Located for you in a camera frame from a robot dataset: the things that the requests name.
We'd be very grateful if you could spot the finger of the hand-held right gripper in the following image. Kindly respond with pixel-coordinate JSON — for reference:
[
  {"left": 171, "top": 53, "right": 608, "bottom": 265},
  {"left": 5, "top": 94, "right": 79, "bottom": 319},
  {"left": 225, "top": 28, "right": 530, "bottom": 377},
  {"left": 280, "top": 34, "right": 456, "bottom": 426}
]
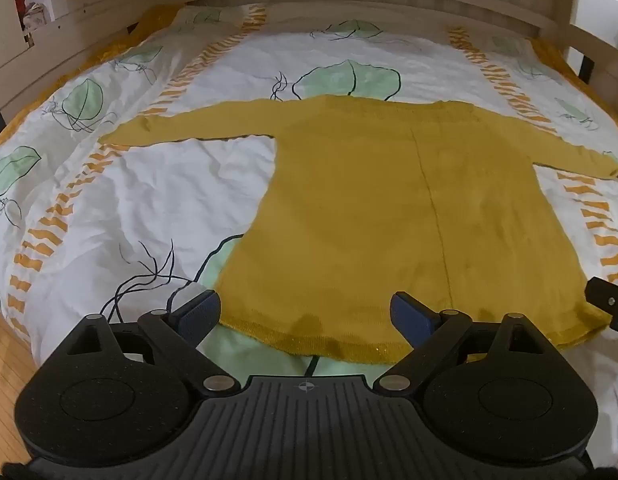
[{"left": 586, "top": 276, "right": 618, "bottom": 337}]

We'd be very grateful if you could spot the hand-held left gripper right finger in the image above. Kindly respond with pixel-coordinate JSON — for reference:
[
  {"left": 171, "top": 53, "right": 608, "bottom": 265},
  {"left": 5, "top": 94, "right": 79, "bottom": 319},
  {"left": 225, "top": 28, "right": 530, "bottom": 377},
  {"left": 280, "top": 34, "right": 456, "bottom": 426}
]
[{"left": 372, "top": 290, "right": 556, "bottom": 396}]

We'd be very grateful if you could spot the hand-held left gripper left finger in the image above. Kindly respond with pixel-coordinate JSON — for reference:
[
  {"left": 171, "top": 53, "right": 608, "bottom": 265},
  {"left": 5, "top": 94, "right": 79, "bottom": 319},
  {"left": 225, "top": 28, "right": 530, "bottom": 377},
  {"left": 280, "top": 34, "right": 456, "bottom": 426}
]
[{"left": 62, "top": 289, "right": 241, "bottom": 396}]

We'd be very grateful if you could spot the mustard yellow knit sweater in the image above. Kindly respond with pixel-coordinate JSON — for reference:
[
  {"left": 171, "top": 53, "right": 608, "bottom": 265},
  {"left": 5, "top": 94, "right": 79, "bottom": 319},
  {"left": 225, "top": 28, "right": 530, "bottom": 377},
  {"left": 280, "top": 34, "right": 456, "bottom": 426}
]
[{"left": 98, "top": 94, "right": 618, "bottom": 365}]

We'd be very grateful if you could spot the white leaf print bedsheet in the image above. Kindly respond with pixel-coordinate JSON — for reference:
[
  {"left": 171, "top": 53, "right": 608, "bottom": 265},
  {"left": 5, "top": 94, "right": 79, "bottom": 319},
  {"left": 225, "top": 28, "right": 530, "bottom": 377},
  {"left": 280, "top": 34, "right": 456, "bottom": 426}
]
[{"left": 0, "top": 2, "right": 618, "bottom": 466}]

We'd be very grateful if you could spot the white and red bag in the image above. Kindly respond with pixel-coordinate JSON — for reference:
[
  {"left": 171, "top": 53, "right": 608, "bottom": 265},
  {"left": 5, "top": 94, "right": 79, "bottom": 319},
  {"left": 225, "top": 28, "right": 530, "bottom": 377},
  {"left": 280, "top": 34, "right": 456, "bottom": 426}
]
[{"left": 14, "top": 0, "right": 58, "bottom": 37}]

